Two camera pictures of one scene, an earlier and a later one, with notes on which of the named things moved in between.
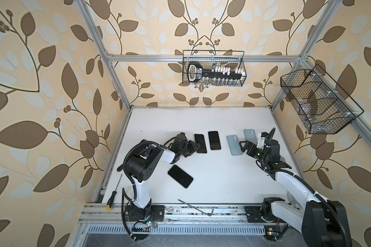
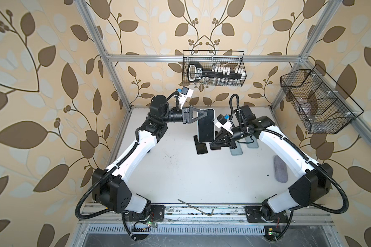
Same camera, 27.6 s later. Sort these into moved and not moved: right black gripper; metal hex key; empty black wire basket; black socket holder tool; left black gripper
Moved: right black gripper; left black gripper
Not moved: black socket holder tool; metal hex key; empty black wire basket
